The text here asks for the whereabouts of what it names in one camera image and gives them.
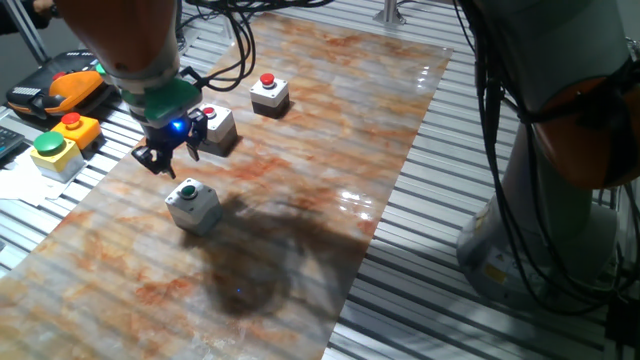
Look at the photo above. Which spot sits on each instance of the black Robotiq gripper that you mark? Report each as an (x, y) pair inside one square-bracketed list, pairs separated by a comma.
[(167, 135)]

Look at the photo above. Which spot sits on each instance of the grey box green button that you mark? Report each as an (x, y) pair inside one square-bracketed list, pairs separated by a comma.
[(195, 212)]

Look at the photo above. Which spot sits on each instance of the grey box red mushroom button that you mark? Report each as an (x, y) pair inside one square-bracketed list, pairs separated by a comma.
[(270, 100)]

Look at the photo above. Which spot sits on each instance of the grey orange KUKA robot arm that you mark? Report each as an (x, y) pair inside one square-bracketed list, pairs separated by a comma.
[(550, 50)]

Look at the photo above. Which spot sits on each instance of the bystander hand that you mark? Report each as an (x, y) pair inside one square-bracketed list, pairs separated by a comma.
[(42, 7)]

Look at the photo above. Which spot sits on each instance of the green gripper mounting adapter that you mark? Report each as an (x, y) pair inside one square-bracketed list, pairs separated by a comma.
[(165, 100)]

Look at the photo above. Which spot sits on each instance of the orange box red mushroom button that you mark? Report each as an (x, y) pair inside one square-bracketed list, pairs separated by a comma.
[(82, 131)]

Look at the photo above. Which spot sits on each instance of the yellow box green mushroom button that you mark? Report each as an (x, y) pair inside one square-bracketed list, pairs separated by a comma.
[(57, 160)]

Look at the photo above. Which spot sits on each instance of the marble pattern orange mat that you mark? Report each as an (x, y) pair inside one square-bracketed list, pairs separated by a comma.
[(150, 275)]

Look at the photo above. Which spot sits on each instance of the orange black teach pendant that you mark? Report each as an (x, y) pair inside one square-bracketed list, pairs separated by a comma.
[(50, 90)]

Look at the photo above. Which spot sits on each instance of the white paper sheets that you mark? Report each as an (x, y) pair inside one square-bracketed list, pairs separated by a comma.
[(25, 187)]

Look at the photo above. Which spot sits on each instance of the black keyboard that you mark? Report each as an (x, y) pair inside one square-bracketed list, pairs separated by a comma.
[(9, 142)]

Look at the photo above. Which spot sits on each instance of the grey slanted frame bar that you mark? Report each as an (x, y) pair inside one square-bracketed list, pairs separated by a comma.
[(27, 32)]

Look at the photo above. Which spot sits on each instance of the aluminium frame post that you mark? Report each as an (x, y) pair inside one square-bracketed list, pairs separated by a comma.
[(390, 12)]

